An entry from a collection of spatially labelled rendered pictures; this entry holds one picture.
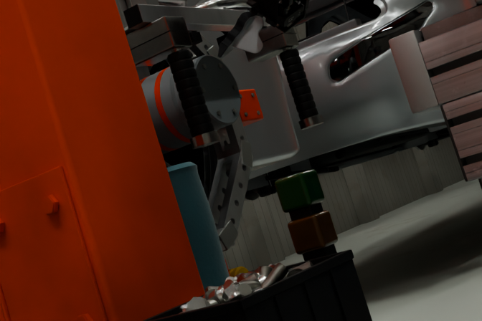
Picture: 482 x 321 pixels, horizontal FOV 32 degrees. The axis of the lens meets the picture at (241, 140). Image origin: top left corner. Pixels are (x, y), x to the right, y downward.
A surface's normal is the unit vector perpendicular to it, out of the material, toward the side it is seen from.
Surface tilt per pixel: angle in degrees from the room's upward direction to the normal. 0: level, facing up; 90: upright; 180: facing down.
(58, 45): 90
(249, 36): 79
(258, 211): 90
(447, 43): 90
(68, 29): 90
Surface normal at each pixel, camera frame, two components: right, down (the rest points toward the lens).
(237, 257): 0.80, -0.29
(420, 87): -0.53, 0.09
